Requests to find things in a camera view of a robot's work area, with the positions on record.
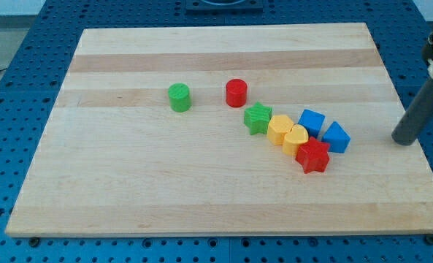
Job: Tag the green star block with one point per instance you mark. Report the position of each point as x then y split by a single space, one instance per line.
257 118

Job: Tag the red star block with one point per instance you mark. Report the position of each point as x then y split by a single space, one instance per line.
313 155

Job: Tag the blue triangle block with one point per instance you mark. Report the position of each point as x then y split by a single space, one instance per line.
337 138

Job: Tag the red cylinder block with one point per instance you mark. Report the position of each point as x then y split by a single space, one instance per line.
236 93

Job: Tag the green cylinder block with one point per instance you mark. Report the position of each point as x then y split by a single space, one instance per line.
179 97

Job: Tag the yellow hexagon block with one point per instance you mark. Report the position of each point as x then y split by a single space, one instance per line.
278 127

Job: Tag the yellow heart block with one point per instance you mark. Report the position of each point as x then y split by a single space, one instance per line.
297 136

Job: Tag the blue cube block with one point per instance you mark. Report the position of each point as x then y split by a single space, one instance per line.
312 121

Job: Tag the wooden board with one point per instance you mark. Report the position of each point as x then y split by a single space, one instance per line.
114 159

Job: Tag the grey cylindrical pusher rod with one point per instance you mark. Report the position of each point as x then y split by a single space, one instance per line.
416 117

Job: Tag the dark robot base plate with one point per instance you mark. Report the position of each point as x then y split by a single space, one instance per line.
223 5

